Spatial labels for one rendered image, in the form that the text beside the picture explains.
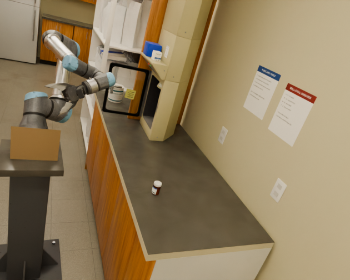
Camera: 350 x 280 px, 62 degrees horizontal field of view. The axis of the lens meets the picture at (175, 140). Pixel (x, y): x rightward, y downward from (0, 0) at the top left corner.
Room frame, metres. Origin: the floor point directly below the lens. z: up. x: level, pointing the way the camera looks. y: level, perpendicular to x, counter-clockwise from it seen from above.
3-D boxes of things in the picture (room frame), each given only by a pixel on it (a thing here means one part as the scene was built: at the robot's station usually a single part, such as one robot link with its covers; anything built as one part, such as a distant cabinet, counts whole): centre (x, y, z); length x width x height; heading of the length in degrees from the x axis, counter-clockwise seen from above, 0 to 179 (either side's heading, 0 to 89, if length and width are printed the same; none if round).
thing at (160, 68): (2.08, 0.31, 1.46); 0.32 x 0.12 x 0.10; 27
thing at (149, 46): (2.15, 0.34, 1.56); 0.10 x 0.10 x 0.09; 27
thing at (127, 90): (2.17, 0.48, 1.19); 0.30 x 0.01 x 0.40; 112
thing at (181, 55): (2.16, 0.15, 1.32); 0.32 x 0.25 x 0.77; 27
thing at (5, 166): (1.35, 0.75, 0.92); 0.32 x 0.32 x 0.04; 30
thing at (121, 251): (1.98, 0.12, 0.45); 2.05 x 0.67 x 0.90; 27
